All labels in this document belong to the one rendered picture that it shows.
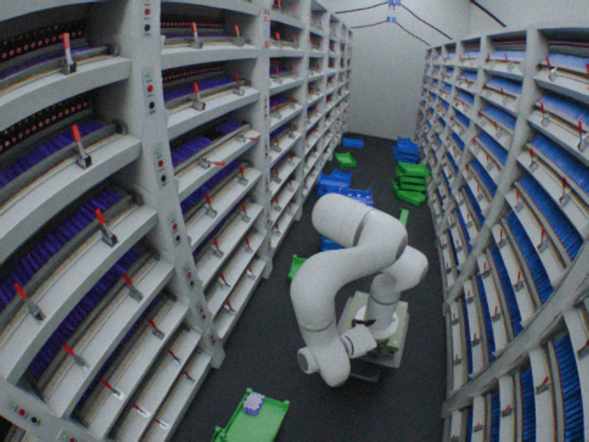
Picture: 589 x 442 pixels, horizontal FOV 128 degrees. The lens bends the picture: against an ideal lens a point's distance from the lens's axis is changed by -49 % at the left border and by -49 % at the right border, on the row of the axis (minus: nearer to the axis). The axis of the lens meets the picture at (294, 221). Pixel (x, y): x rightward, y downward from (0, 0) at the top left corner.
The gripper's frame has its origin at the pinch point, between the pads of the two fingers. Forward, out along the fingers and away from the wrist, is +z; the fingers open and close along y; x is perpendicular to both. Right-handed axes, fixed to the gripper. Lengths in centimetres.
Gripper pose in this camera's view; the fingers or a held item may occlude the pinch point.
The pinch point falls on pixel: (379, 331)
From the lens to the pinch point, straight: 102.2
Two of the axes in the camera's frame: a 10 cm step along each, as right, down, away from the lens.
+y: 4.1, 6.3, -6.6
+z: 8.8, -0.8, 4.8
